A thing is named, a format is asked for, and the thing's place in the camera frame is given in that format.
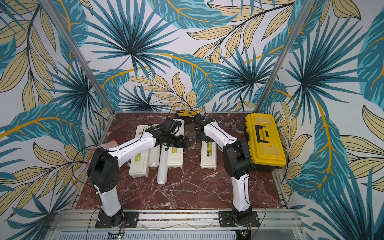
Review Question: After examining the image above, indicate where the white dispenser box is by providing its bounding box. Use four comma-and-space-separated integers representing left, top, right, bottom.
128, 124, 151, 179
167, 119, 185, 169

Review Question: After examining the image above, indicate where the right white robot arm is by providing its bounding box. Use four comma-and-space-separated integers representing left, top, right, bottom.
193, 114, 253, 213

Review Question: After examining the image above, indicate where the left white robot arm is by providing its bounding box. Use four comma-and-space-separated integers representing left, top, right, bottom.
87, 118, 190, 218

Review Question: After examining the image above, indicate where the left thick wrap roll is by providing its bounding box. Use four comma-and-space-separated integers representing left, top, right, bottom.
148, 123, 161, 169

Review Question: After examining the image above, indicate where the thin middle wrap roll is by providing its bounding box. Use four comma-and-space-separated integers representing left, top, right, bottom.
157, 146, 168, 186

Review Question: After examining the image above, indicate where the yellow black toolbox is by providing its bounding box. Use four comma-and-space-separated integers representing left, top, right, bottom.
245, 113, 287, 172

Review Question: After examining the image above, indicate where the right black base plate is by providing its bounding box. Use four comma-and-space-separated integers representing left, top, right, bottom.
218, 210, 261, 228

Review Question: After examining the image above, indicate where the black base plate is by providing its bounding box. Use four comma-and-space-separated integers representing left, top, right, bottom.
95, 210, 140, 229
218, 210, 261, 228

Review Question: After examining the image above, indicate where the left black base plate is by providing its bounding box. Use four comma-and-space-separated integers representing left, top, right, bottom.
95, 210, 140, 229

